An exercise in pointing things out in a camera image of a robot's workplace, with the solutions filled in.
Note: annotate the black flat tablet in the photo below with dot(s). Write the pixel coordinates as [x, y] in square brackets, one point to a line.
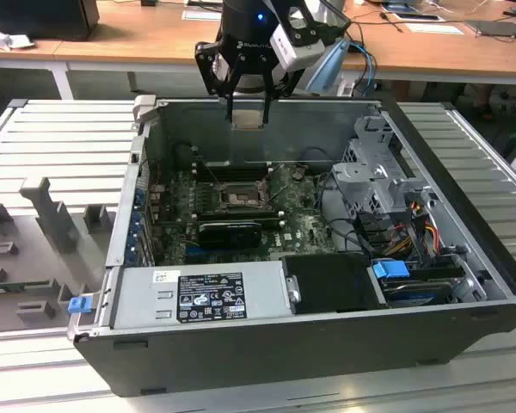
[496, 28]

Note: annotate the hard disk in blue carrier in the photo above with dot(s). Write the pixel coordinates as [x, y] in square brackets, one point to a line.
[389, 271]

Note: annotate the black graphics card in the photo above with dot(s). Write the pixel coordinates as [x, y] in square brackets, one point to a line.
[228, 236]

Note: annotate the black RAM slot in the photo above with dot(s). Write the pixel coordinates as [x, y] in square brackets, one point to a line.
[271, 221]
[241, 213]

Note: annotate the long white paper sheet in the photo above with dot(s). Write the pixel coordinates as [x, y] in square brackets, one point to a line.
[434, 28]

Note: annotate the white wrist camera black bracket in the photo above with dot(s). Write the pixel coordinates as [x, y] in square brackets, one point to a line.
[293, 52]

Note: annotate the grey parts rack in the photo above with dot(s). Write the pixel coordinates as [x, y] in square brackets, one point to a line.
[38, 258]

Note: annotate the grey power supply black label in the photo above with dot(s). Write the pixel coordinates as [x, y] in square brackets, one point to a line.
[146, 301]

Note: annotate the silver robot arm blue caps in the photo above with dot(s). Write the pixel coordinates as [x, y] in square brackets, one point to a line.
[328, 66]

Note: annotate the seated person's legs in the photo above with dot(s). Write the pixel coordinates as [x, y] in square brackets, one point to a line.
[484, 109]

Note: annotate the black RAM stick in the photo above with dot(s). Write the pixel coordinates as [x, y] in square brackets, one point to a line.
[223, 168]

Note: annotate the black plastic shroud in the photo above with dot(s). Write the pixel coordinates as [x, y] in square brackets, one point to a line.
[331, 281]

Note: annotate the silver metal drive cage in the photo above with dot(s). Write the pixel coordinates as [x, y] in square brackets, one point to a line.
[361, 176]

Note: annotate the green RAM stick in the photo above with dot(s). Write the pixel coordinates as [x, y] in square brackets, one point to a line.
[8, 287]

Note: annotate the dark phone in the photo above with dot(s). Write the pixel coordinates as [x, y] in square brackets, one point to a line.
[415, 16]

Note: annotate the crumpled white paper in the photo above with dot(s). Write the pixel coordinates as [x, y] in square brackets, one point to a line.
[8, 41]

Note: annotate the silver square CPU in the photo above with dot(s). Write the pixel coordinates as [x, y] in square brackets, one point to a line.
[248, 119]

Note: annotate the CPU socket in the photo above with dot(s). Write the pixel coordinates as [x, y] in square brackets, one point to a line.
[241, 199]

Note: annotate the wooden desk white frame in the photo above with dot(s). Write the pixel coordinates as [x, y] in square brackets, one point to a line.
[21, 56]
[155, 43]

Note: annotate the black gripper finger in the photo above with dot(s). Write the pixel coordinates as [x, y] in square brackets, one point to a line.
[286, 88]
[208, 69]

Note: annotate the large black box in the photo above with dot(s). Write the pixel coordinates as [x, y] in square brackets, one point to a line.
[38, 17]

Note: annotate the green motherboard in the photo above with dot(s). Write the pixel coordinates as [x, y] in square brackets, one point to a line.
[301, 223]

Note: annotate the blue plastic case latch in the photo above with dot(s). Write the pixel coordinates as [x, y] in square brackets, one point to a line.
[79, 305]

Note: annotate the black open PC case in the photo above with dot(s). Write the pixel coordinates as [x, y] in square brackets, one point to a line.
[284, 357]

